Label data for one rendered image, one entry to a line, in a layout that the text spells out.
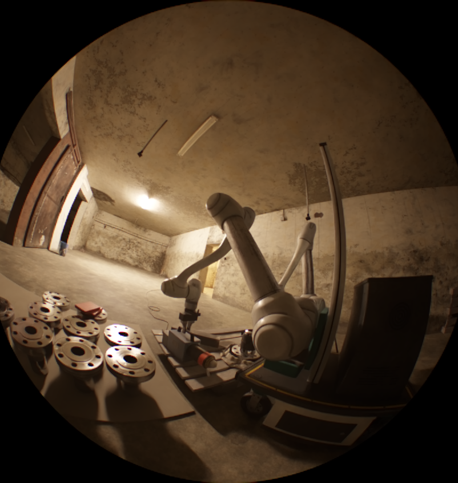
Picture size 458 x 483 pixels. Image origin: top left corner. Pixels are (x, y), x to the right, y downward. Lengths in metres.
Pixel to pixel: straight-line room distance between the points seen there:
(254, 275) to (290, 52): 2.22
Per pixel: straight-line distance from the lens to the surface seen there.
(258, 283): 0.49
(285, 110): 2.36
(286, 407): 0.76
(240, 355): 1.25
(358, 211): 3.75
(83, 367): 0.78
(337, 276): 0.74
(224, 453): 0.85
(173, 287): 0.88
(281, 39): 2.19
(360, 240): 3.48
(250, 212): 0.84
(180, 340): 1.06
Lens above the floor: 0.77
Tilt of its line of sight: 15 degrees up
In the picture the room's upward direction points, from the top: 12 degrees clockwise
